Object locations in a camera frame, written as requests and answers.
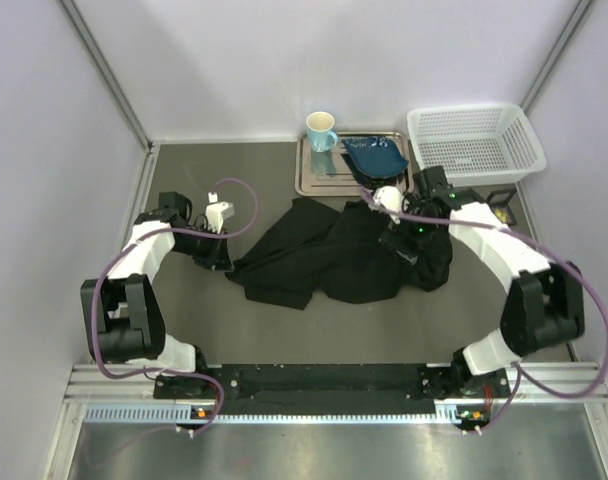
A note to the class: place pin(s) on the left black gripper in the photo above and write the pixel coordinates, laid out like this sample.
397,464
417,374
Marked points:
216,253

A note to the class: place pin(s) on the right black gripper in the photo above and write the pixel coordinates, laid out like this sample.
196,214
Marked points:
399,241

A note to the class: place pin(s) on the black button shirt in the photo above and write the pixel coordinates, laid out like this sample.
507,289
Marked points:
315,248

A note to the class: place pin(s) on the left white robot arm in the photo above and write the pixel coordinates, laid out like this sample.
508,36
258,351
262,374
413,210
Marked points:
122,316

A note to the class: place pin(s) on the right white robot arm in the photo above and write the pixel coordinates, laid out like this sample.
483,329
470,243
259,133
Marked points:
544,304

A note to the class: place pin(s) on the brooch in black box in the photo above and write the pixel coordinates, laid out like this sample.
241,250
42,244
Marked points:
499,203

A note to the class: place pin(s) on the dark blue plate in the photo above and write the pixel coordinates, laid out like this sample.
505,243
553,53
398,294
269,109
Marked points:
374,157

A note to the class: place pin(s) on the steel tray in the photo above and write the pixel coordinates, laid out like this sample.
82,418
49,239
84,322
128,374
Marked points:
326,174

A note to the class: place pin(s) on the white plastic basket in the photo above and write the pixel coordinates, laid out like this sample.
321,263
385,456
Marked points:
476,145

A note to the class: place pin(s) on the light blue mug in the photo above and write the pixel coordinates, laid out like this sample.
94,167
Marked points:
320,131

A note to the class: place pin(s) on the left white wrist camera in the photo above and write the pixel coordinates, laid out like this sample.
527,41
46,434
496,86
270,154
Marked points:
217,212

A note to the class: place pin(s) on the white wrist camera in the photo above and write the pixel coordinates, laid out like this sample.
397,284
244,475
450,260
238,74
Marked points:
217,212
388,199

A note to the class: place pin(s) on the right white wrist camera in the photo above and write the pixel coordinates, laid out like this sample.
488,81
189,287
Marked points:
388,199

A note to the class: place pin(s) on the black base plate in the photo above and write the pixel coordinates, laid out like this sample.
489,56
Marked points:
347,389

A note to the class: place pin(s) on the aluminium frame rail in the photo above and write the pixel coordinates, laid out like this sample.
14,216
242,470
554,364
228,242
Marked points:
130,397

